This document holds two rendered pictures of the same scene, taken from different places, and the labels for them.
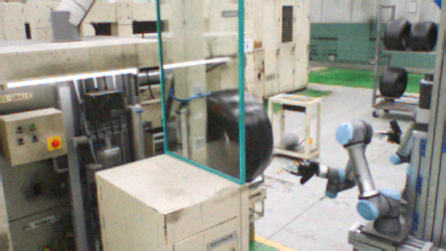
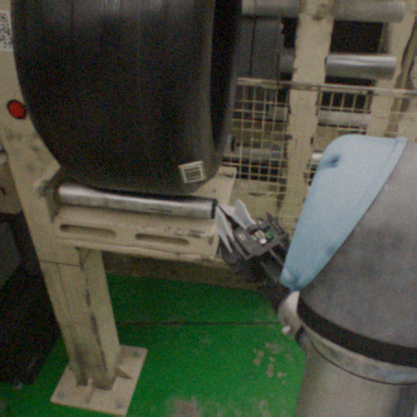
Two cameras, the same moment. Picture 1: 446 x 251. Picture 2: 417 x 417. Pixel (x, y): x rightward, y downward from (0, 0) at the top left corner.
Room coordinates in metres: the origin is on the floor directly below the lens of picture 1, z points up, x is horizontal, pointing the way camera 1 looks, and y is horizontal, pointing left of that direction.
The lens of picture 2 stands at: (2.05, -0.81, 1.46)
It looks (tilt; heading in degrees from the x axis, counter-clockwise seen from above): 38 degrees down; 50
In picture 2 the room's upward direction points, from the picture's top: straight up
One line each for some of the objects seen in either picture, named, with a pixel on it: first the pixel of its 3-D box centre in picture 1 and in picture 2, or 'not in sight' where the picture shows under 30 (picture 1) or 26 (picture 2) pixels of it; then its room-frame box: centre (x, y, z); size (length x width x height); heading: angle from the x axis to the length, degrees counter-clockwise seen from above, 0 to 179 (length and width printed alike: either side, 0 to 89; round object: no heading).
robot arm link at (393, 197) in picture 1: (388, 201); not in sight; (2.22, -0.92, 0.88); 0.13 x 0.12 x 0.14; 122
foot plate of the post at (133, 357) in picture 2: not in sight; (100, 372); (2.36, 0.16, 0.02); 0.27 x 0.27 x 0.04; 40
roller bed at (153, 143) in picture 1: (160, 151); not in sight; (2.68, 0.39, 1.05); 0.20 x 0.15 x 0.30; 130
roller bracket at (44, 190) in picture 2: not in sight; (80, 158); (2.42, 0.12, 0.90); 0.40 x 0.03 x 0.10; 40
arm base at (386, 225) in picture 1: (387, 220); not in sight; (2.22, -0.92, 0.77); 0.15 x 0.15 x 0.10
